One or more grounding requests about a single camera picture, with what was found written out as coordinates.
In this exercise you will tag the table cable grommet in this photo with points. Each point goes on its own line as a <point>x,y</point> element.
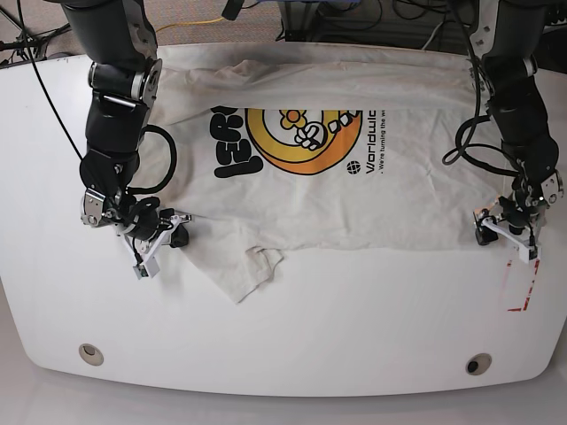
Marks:
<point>478,364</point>
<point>91,355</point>

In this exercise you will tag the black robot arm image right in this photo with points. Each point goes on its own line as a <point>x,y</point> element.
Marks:
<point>503,39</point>

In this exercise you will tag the right table cable grommet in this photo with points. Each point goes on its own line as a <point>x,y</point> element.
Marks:
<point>478,364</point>

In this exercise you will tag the left table cable grommet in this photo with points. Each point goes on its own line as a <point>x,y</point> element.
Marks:
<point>91,355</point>

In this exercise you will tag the red tape rectangle marker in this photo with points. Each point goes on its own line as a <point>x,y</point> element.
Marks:
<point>519,281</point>

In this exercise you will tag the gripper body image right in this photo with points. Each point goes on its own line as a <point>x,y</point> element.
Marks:
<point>522,212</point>

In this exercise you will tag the white T-shirt with LeRobot print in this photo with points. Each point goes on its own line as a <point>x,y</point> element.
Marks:
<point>285,147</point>

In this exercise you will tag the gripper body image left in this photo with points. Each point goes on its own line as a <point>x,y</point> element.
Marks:
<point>140,219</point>

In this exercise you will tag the black robot arm image left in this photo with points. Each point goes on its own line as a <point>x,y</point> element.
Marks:
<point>124,77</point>

